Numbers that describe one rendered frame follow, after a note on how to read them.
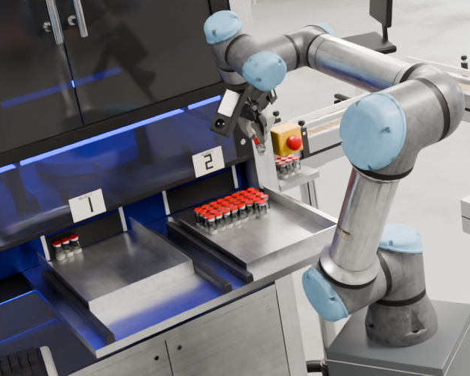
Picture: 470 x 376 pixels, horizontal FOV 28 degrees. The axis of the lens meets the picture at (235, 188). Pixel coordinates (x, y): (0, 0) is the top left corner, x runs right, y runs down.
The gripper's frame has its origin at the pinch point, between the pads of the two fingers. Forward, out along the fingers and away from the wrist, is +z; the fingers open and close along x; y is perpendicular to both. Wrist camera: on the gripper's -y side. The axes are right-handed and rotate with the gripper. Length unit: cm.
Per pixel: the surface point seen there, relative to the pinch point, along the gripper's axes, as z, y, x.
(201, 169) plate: 21.1, -2.2, 22.7
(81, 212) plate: 9.3, -31.6, 33.4
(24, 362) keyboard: 7, -68, 16
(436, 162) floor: 224, 155, 65
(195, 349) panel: 60, -33, 15
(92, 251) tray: 22, -35, 33
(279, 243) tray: 23.0, -10.6, -7.8
